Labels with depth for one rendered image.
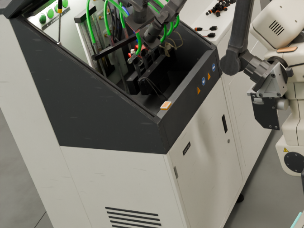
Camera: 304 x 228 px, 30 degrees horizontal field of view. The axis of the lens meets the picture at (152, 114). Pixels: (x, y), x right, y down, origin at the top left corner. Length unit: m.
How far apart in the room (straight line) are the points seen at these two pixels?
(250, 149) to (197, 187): 0.74
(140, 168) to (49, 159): 0.52
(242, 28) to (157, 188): 0.94
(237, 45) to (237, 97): 1.17
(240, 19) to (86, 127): 0.95
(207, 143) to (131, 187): 0.44
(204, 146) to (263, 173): 0.81
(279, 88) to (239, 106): 1.20
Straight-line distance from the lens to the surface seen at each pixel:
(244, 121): 3.26
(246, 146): 3.31
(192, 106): 2.63
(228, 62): 2.00
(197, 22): 3.14
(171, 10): 2.44
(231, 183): 3.13
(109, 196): 2.79
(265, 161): 3.59
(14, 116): 2.81
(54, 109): 2.61
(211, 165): 2.86
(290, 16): 2.06
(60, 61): 2.43
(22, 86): 2.65
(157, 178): 2.54
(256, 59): 2.01
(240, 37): 1.98
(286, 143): 2.32
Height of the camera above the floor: 2.13
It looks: 29 degrees down
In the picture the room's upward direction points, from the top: 16 degrees counter-clockwise
